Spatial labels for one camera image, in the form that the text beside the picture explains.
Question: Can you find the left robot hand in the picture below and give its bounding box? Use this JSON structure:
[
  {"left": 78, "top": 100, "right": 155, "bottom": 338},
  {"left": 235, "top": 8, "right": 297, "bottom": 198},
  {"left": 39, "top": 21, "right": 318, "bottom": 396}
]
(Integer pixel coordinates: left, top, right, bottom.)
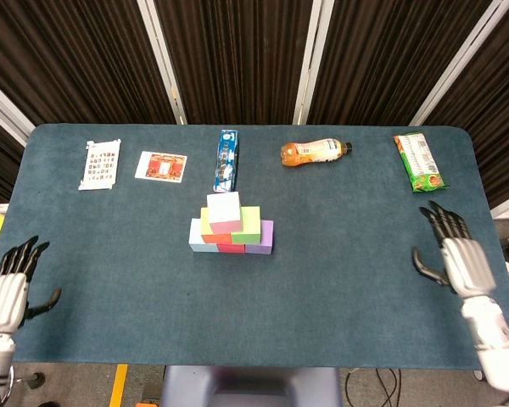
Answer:
[{"left": 0, "top": 235, "right": 63, "bottom": 336}]

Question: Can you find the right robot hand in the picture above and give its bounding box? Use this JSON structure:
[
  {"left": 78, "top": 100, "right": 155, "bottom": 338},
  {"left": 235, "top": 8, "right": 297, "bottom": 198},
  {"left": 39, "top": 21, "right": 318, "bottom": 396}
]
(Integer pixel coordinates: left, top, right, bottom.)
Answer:
[{"left": 411, "top": 200, "right": 498, "bottom": 300}]

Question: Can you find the light blue cube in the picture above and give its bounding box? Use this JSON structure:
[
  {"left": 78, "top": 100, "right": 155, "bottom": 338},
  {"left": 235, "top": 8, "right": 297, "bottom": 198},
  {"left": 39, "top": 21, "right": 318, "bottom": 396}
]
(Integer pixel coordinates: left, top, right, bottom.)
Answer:
[{"left": 188, "top": 218, "right": 220, "bottom": 254}]

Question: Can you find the purple cube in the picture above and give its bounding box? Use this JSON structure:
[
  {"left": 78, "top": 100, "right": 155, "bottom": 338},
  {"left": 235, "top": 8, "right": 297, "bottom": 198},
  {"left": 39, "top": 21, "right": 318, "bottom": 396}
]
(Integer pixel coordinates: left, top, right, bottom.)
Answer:
[{"left": 243, "top": 220, "right": 275, "bottom": 256}]

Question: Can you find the orange yellow cube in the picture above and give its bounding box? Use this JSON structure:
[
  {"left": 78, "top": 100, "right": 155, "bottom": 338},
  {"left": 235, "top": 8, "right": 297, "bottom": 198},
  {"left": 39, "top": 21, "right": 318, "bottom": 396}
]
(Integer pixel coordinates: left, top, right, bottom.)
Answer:
[{"left": 199, "top": 207, "right": 234, "bottom": 245}]

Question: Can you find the green cube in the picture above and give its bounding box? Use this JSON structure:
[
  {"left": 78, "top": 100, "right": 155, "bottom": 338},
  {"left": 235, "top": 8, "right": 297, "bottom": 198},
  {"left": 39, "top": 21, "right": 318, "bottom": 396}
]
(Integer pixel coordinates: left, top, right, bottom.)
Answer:
[{"left": 231, "top": 205, "right": 262, "bottom": 246}]

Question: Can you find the pink cube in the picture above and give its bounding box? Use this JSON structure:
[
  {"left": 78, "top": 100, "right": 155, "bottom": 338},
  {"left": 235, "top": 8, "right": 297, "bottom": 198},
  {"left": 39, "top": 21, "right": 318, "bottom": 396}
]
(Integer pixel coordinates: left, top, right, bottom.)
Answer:
[{"left": 206, "top": 191, "right": 243, "bottom": 235}]

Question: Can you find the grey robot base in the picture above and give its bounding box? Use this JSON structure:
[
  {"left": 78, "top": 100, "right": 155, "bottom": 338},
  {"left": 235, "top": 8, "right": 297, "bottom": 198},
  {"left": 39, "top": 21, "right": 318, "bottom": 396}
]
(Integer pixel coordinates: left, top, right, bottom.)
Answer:
[{"left": 159, "top": 365, "right": 344, "bottom": 407}]

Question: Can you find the green snack bag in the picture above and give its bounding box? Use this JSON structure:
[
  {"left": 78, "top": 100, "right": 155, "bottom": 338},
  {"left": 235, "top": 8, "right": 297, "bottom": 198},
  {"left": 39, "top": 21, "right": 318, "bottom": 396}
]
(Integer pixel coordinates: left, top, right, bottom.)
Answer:
[{"left": 392, "top": 133, "right": 450, "bottom": 194}]

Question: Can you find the dark brown curtain panel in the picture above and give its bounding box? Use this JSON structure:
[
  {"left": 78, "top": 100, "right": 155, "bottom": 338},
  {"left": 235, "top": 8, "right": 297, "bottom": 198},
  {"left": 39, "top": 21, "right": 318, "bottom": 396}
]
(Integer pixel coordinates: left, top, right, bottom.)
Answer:
[
  {"left": 306, "top": 0, "right": 491, "bottom": 126},
  {"left": 422, "top": 0, "right": 509, "bottom": 209},
  {"left": 0, "top": 111, "right": 26, "bottom": 205},
  {"left": 0, "top": 0, "right": 179, "bottom": 126},
  {"left": 154, "top": 0, "right": 316, "bottom": 126}
]

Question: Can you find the white sticker sheet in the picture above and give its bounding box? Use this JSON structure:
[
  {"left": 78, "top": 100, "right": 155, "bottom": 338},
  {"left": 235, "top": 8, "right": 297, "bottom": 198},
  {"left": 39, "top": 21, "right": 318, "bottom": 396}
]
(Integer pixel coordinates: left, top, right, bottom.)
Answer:
[{"left": 77, "top": 138, "right": 123, "bottom": 192}]

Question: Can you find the orange drink bottle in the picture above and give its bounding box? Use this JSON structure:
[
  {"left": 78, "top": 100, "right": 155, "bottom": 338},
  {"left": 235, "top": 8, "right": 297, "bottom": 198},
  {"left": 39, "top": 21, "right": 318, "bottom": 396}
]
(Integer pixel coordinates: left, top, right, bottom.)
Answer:
[{"left": 280, "top": 137, "right": 354, "bottom": 169}]

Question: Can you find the red and white card packet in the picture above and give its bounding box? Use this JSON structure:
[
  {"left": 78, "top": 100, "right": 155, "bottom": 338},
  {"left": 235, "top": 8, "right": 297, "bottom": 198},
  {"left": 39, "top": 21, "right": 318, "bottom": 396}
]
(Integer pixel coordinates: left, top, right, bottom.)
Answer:
[{"left": 134, "top": 150, "right": 188, "bottom": 184}]

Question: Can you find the blue felt table cover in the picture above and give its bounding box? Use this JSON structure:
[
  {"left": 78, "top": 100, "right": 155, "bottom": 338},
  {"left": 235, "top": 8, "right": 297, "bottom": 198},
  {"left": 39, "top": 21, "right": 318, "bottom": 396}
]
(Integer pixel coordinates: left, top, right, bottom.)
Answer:
[{"left": 0, "top": 122, "right": 509, "bottom": 369}]

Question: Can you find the blue biscuit box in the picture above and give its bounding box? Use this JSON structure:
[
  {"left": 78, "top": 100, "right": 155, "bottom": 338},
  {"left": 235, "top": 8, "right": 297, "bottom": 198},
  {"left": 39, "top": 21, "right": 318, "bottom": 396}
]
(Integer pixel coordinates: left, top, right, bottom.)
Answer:
[{"left": 212, "top": 129, "right": 240, "bottom": 194}]

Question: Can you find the black floor cable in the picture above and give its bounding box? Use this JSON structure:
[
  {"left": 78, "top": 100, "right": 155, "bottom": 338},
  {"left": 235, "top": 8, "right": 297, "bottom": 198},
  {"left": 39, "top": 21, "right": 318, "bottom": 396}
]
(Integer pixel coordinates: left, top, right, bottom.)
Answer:
[{"left": 344, "top": 367, "right": 403, "bottom": 407}]

